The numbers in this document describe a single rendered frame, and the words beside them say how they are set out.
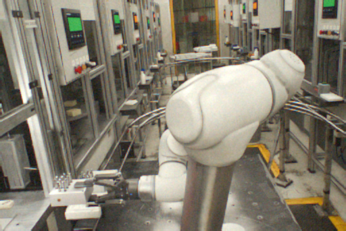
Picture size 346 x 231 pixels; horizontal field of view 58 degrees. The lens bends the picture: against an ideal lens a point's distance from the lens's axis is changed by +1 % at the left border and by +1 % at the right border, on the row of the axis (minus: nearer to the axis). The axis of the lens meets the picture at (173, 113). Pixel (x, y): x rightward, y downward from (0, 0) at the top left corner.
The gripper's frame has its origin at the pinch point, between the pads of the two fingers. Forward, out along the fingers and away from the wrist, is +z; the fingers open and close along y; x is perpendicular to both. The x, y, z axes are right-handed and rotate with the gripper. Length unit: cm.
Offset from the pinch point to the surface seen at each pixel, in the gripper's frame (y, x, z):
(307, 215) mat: -100, -120, -129
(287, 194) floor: -101, -153, -124
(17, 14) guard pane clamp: 63, -20, 22
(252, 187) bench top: -34, -55, -72
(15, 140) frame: 11.2, -26.5, 37.9
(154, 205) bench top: -35, -42, -18
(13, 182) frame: -8.4, -24.9, 41.9
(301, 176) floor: -100, -184, -147
